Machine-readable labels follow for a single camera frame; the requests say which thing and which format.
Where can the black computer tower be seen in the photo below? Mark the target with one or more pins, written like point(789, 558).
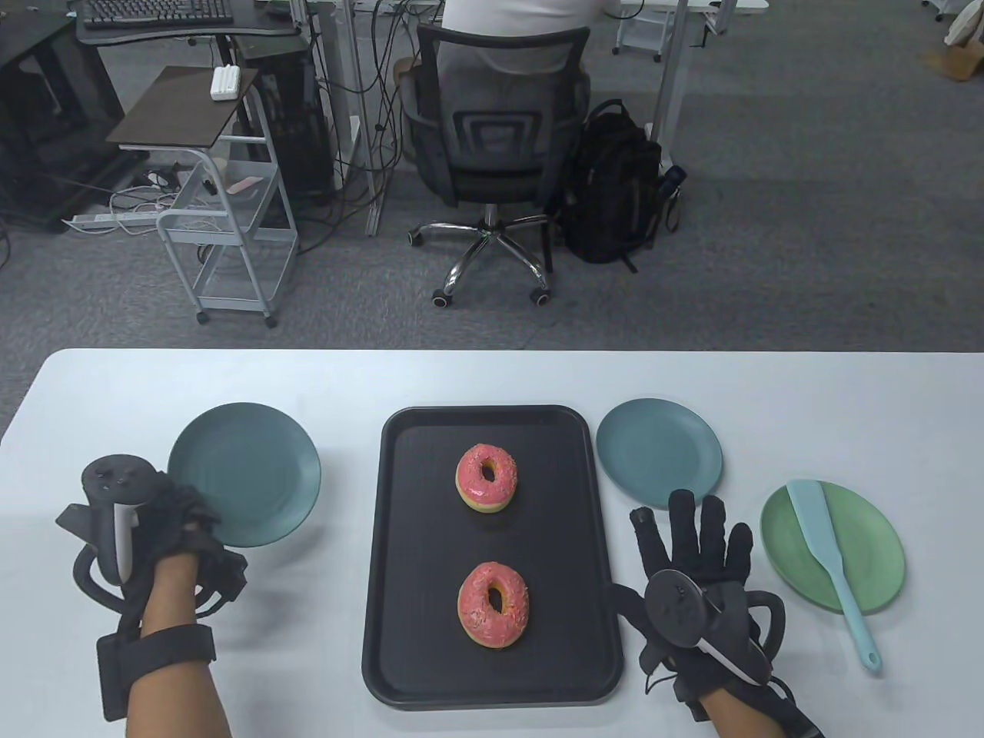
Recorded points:
point(296, 131)

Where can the white power strip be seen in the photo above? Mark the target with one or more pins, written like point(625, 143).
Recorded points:
point(100, 220)

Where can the person's left forearm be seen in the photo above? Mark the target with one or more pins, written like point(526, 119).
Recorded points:
point(177, 692)

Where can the person's right forearm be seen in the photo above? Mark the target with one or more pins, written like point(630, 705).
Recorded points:
point(746, 715)

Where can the cardboard box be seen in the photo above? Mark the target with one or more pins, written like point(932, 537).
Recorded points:
point(957, 63)

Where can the green round plate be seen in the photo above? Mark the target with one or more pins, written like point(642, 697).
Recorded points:
point(872, 553)

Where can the white rolling cart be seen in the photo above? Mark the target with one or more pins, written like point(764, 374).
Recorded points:
point(231, 237)

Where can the light blue dessert shovel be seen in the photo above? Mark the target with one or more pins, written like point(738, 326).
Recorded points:
point(815, 523)

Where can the small white box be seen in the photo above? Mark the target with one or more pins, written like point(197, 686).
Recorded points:
point(225, 83)

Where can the black wrist band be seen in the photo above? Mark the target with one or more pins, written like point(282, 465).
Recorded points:
point(799, 719)
point(177, 644)

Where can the person's right hand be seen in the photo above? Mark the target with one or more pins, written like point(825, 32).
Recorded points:
point(715, 561)

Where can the black desk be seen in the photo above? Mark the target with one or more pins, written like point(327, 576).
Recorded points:
point(192, 35)

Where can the black mesh office chair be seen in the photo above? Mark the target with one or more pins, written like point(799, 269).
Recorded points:
point(500, 131)

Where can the pink frosted mini donut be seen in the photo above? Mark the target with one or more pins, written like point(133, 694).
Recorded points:
point(477, 615)
point(500, 492)

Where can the teal round plate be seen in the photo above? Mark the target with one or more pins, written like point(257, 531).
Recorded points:
point(254, 461)
point(659, 453)

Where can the small white trolley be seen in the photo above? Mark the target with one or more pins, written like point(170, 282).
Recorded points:
point(642, 31)

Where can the person's left hand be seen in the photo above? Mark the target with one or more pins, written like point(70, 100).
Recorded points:
point(173, 530)

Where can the black backpack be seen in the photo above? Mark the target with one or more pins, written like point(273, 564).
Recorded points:
point(615, 184)

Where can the black baking tray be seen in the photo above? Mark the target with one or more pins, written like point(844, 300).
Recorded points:
point(430, 538)

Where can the pink flat item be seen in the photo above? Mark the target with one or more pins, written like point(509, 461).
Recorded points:
point(244, 185)

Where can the black keyboard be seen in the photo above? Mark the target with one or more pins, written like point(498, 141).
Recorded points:
point(154, 11)

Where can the dark bottle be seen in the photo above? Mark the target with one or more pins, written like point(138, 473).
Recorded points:
point(673, 178)

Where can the brown side table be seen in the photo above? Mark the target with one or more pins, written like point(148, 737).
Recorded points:
point(181, 108)

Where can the white desk frame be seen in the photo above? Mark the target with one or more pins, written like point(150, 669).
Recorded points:
point(355, 115)
point(673, 77)

